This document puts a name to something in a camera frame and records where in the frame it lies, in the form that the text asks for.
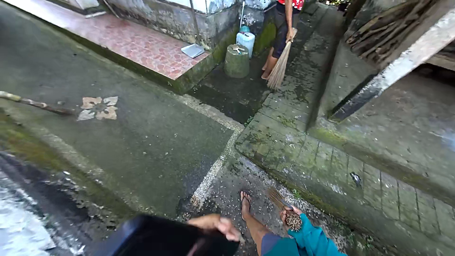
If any long pale stick broom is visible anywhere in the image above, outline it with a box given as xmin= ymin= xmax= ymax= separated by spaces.
xmin=267 ymin=28 xmax=298 ymax=91

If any short brown stick broom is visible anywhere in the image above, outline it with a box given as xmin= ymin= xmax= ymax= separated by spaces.
xmin=267 ymin=187 xmax=303 ymax=232

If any bamboo pole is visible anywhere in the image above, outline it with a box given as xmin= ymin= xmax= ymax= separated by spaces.
xmin=0 ymin=91 xmax=75 ymax=116

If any black and white pillar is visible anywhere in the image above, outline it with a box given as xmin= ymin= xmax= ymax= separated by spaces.
xmin=329 ymin=7 xmax=455 ymax=123

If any black rectangular object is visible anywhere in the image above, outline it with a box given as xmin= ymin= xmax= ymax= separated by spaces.
xmin=101 ymin=214 xmax=240 ymax=256

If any white plastic jerrycan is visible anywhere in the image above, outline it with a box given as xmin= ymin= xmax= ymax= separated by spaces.
xmin=236 ymin=32 xmax=256 ymax=59

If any mossy round concrete block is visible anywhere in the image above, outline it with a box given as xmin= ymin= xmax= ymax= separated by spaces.
xmin=224 ymin=44 xmax=250 ymax=79

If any person's right forearm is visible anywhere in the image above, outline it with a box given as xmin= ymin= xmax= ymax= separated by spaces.
xmin=288 ymin=213 xmax=347 ymax=256

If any pile of firewood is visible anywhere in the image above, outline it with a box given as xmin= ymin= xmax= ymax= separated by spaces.
xmin=346 ymin=0 xmax=445 ymax=68

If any person's right hand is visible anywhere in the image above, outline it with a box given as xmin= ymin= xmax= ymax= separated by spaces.
xmin=280 ymin=206 xmax=303 ymax=232

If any person's left hand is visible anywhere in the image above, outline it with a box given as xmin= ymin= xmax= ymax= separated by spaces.
xmin=188 ymin=213 xmax=242 ymax=244

